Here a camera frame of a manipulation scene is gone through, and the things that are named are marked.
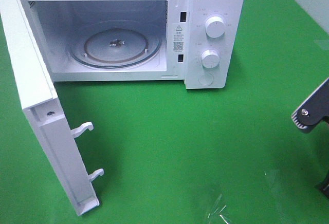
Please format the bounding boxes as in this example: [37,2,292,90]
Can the white microwave door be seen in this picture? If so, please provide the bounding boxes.
[1,0,104,216]

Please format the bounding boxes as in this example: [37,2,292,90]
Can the round door release button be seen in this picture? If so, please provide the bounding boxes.
[198,73,214,86]

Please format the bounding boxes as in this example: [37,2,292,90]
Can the white microwave knob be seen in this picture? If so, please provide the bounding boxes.
[201,50,220,69]
[205,16,226,38]

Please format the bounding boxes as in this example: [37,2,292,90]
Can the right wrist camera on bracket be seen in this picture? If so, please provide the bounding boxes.
[291,78,328,133]

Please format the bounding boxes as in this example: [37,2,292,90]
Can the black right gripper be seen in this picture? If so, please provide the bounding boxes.
[317,177,329,199]

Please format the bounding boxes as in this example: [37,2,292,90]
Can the white microwave oven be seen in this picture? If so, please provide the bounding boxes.
[21,0,244,89]

